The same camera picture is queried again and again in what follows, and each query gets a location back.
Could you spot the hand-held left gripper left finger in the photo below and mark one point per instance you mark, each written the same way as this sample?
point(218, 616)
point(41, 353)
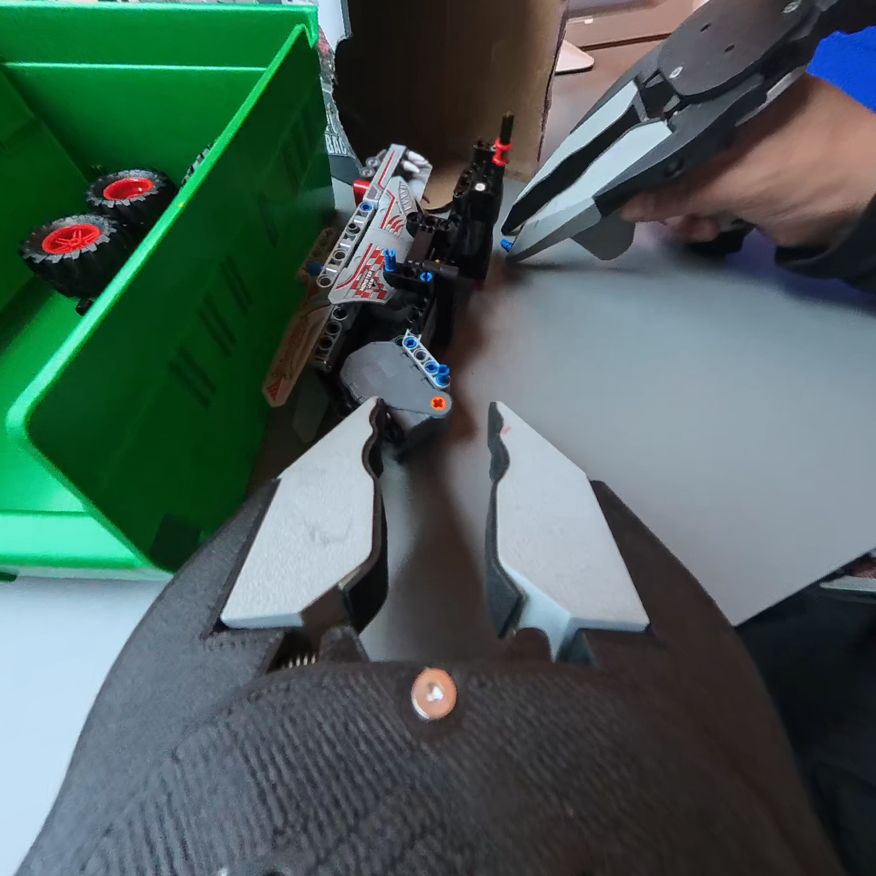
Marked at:
point(308, 540)

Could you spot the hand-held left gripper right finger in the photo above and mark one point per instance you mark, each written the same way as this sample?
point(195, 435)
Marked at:
point(568, 547)

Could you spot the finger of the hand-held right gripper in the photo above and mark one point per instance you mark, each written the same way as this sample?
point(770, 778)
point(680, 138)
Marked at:
point(602, 185)
point(588, 144)

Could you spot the blue plastic bin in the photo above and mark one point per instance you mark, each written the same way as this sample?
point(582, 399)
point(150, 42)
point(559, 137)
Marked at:
point(848, 68)

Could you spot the grey red lego vehicle model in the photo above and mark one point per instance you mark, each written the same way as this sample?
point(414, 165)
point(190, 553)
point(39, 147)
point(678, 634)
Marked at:
point(369, 274)

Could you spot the black lego set box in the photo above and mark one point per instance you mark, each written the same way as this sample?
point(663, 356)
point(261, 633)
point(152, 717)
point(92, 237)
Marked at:
point(445, 82)

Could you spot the black lego wheel red hub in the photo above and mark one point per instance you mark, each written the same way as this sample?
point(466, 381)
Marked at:
point(126, 191)
point(68, 239)

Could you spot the black lego tyre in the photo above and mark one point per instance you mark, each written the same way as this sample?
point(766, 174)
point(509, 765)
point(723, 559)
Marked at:
point(197, 164)

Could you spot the person's right hand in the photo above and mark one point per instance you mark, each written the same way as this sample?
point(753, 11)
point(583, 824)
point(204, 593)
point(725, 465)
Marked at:
point(787, 178)

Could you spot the green plastic bin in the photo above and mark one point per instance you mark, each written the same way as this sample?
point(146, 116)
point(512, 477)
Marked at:
point(171, 376)

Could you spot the red white id badge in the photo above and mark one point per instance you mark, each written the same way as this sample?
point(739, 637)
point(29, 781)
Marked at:
point(855, 582)

